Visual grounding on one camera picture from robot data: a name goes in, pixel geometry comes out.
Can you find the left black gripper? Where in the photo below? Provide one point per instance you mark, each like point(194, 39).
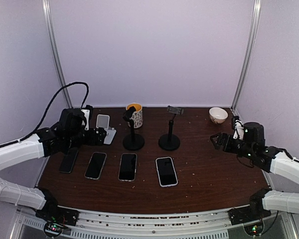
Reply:
point(92, 140)

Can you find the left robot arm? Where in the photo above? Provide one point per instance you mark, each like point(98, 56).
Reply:
point(71, 131)

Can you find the left aluminium frame post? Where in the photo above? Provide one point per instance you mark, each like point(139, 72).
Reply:
point(52, 39)

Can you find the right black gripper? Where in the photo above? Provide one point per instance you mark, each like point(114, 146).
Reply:
point(222, 136)

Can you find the black round-base phone stand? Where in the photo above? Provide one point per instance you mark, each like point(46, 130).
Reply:
point(132, 141)

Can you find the white ceramic bowl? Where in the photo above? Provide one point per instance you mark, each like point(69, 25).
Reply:
point(218, 115)

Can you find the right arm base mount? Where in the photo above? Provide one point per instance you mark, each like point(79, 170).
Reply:
point(251, 216)

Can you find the front aluminium rail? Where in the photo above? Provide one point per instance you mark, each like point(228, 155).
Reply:
point(213, 224)

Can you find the small black phone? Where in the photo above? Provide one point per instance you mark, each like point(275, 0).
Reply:
point(68, 161)

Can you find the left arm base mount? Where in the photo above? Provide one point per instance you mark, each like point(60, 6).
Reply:
point(57, 219)

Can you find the large black phone silver edge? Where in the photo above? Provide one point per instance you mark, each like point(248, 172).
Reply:
point(128, 167)

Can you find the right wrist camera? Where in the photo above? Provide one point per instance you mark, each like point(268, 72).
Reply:
point(238, 128)

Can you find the white folding phone stand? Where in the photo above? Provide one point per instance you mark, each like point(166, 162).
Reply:
point(103, 121)

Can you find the right aluminium frame post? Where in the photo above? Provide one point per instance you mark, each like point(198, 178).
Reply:
point(255, 20)

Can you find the aluminium frame post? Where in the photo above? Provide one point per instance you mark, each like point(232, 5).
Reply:
point(52, 39)
point(255, 20)

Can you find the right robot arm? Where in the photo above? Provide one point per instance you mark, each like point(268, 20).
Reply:
point(248, 141)

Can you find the black stand with white pad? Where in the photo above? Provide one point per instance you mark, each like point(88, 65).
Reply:
point(170, 141)

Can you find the patterned mug yellow inside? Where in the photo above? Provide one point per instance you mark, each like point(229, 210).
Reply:
point(137, 116)

